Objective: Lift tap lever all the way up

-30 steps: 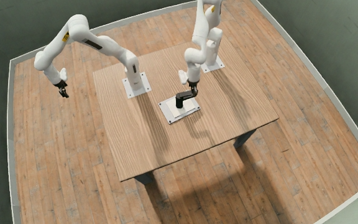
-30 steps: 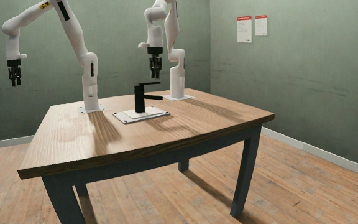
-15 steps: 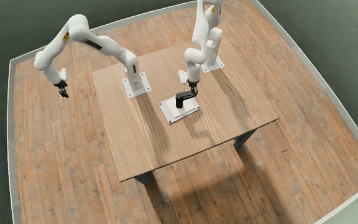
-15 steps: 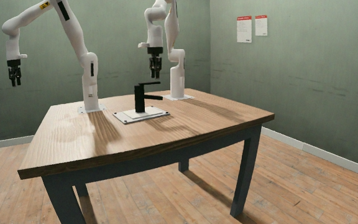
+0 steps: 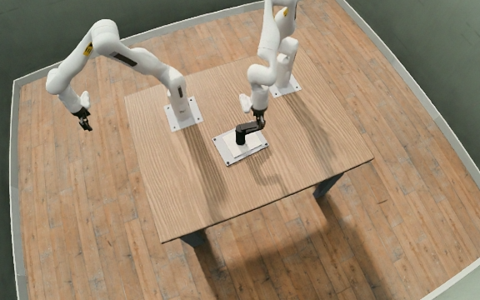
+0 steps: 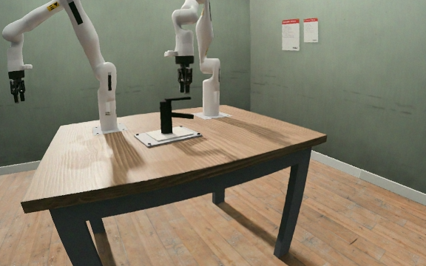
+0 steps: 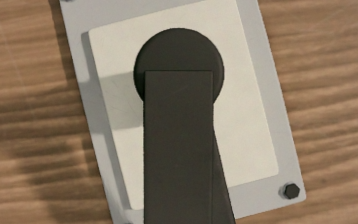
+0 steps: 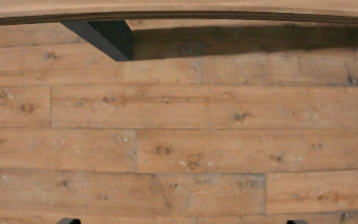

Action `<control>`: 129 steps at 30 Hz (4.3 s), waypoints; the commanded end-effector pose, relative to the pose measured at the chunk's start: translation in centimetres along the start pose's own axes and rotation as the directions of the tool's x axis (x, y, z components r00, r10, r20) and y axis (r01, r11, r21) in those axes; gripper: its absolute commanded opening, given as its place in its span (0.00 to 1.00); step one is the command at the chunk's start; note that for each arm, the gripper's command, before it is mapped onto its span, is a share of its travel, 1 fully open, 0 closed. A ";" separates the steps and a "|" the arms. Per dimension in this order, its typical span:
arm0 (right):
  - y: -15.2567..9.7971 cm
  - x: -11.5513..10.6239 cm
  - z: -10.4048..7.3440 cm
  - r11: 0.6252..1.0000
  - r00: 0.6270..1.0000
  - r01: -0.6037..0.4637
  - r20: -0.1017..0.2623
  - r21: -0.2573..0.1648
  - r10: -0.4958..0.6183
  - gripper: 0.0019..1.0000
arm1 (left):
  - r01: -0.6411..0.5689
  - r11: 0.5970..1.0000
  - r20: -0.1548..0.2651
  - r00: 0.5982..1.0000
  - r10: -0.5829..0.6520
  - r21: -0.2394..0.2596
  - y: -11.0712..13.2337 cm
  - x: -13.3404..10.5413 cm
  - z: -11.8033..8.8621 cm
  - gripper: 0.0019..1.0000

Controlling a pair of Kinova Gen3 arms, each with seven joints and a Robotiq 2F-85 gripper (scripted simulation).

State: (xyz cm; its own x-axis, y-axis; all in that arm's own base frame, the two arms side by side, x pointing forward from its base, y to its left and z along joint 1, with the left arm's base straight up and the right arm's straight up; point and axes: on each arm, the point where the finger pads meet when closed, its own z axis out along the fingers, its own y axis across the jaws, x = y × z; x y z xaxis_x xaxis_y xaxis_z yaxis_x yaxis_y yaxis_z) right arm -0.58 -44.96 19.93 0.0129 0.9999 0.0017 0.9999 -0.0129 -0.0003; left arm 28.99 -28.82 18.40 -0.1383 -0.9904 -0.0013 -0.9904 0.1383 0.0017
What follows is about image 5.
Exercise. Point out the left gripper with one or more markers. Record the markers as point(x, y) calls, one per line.
point(259, 117)

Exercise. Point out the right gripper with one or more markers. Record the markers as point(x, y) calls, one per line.
point(83, 114)

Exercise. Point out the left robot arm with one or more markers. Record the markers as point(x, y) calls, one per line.
point(261, 78)

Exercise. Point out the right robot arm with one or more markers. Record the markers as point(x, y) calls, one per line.
point(104, 39)

